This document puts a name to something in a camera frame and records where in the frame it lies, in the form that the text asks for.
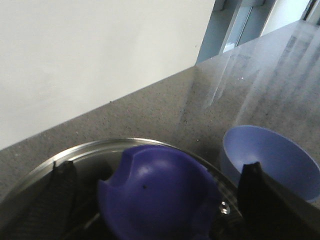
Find grey window frame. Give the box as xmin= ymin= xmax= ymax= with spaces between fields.
xmin=196 ymin=0 xmax=320 ymax=63

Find light blue bowl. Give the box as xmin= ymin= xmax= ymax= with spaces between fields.
xmin=219 ymin=125 xmax=320 ymax=203

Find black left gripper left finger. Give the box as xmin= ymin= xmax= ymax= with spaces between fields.
xmin=9 ymin=161 xmax=77 ymax=240

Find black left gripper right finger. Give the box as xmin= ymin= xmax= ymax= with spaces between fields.
xmin=237 ymin=162 xmax=320 ymax=240

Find glass pot lid blue knob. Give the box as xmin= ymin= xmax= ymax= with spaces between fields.
xmin=0 ymin=138 xmax=247 ymax=240

